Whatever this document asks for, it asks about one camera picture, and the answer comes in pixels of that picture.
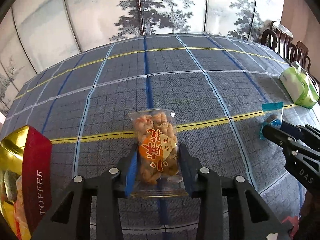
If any blue candy wrapper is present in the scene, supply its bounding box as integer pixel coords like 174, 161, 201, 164
259, 102, 284, 139

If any peanut snack clear bag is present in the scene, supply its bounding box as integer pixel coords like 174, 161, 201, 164
129, 108, 187, 198

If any pink patterned snack packet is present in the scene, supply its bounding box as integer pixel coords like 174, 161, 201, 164
14, 176, 31, 240

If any yellow packet silver strip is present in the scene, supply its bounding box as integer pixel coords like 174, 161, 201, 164
2, 202, 17, 234

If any grey sesame cake packet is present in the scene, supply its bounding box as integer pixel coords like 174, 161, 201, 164
4, 169, 20, 203

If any person right hand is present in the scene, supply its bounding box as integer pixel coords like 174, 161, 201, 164
295, 191, 319, 239

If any green tissue pack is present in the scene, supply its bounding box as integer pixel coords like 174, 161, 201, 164
279, 61, 319, 109

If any plaid blue tablecloth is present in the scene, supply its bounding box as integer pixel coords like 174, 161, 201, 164
0, 32, 320, 240

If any dark wooden chair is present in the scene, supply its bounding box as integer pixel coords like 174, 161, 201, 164
261, 21, 297, 63
289, 41, 319, 85

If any red gold toffee tin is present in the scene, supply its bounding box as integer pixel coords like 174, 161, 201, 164
1, 125, 52, 235

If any painted folding screen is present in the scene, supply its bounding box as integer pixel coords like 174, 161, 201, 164
1, 0, 284, 114

